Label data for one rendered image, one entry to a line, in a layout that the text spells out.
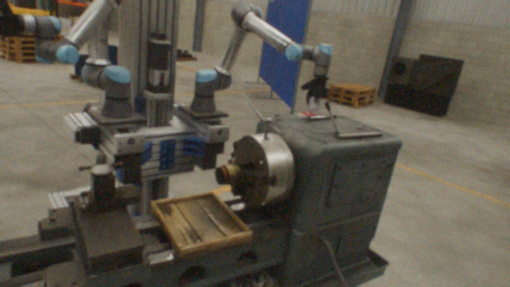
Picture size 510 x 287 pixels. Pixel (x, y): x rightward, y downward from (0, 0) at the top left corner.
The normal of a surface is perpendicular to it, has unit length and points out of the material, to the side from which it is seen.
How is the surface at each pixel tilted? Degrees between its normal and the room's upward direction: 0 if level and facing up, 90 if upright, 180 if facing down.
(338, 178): 90
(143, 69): 90
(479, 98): 90
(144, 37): 90
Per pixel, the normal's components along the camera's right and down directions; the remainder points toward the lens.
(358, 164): 0.52, 0.33
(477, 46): -0.68, 0.14
